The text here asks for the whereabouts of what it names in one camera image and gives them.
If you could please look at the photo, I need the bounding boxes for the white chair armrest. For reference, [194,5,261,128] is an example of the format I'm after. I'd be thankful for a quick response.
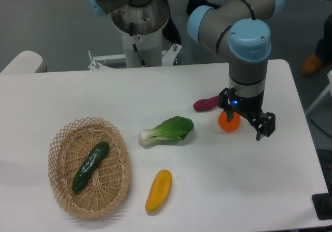
[1,50,47,75]

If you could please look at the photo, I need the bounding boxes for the black device at table edge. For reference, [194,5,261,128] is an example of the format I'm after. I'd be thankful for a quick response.
[312,193,331,221]

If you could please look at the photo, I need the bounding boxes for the yellow shoe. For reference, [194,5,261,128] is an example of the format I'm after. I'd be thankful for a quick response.
[300,53,325,77]

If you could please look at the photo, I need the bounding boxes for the oval wicker basket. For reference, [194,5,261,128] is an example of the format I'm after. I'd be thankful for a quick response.
[48,117,131,219]

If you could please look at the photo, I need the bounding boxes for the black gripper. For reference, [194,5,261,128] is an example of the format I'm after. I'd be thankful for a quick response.
[218,88,275,141]

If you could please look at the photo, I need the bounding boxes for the green bok choy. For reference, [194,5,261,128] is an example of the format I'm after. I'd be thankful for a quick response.
[138,116,194,146]

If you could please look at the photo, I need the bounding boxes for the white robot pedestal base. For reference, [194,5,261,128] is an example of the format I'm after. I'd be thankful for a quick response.
[88,0,182,70]

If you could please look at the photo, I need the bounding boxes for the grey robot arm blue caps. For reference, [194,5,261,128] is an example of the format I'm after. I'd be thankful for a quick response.
[88,0,285,139]

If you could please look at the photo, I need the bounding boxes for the orange round fruit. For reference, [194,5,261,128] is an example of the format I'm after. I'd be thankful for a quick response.
[218,111,241,132]

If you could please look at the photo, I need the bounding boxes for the purple sweet potato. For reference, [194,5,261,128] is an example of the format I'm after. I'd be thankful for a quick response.
[193,96,219,112]

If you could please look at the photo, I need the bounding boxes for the dark green cucumber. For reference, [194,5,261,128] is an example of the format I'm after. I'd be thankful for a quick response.
[72,141,110,193]

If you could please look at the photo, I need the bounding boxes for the dark trouser leg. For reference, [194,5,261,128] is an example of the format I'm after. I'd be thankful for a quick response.
[315,15,331,63]

